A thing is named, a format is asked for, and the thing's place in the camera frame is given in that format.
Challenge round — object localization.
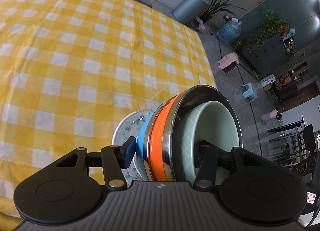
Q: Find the green ceramic bowl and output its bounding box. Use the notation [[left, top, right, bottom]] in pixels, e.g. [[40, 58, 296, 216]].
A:
[[172, 101, 240, 182]]

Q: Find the blue water jug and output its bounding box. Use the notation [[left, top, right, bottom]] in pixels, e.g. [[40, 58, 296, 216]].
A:
[[215, 18, 242, 45]]

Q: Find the hanging green ivy plant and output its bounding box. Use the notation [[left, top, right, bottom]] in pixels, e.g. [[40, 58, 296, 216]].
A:
[[246, 8, 297, 61]]

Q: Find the small blue stool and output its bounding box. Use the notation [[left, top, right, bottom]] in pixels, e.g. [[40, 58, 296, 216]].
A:
[[234, 82, 258, 102]]

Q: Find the grey metal trash can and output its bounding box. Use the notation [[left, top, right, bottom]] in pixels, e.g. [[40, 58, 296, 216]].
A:
[[172, 0, 210, 24]]

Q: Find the pink heater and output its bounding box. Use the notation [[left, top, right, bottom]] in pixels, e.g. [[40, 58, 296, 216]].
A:
[[218, 52, 239, 74]]

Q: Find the dark grey cabinet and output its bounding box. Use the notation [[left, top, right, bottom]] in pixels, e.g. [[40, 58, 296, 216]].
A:
[[241, 34, 289, 78]]

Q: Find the blue steel bowl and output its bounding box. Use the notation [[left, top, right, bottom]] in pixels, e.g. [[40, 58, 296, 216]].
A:
[[133, 102, 165, 181]]

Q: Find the clear glass plate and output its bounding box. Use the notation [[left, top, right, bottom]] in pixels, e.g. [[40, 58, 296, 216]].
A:
[[111, 109, 153, 186]]

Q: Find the orange steel bowl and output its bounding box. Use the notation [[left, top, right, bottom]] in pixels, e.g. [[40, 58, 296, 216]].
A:
[[148, 85, 243, 181]]

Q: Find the potted plant by bin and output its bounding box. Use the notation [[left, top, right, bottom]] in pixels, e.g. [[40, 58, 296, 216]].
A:
[[199, 0, 246, 23]]

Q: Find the yellow checkered tablecloth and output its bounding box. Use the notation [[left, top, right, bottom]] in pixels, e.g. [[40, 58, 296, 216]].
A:
[[1, 0, 215, 215]]

